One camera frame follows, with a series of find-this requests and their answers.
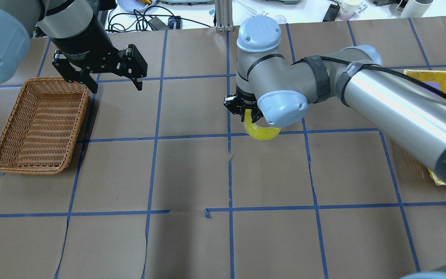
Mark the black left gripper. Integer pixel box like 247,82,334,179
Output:
51,19,148,94

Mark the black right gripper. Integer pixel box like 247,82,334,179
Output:
223,86,264,123

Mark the yellow tape roll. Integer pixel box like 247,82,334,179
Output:
243,109,281,141

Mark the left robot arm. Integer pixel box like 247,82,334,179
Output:
0,0,148,93

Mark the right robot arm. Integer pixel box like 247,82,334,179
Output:
224,16,446,183

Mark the blue plate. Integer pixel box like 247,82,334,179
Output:
116,0,158,13

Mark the brass cylinder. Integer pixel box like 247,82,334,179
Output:
137,0,153,5

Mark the black power adapter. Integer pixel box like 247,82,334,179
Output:
148,16,182,31

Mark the brown wicker basket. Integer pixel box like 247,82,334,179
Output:
0,77,89,175

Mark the white light bulb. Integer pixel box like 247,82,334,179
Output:
261,11,287,24

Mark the black phone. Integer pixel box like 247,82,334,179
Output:
322,4,340,22

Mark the white paper cup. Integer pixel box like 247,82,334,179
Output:
338,0,362,21

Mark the purple foam block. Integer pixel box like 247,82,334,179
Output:
425,81,441,91

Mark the yellow plastic basket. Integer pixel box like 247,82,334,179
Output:
403,69,446,186

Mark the black cable bundle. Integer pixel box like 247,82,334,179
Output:
107,8,212,32

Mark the aluminium frame post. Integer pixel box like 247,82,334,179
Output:
214,0,234,32

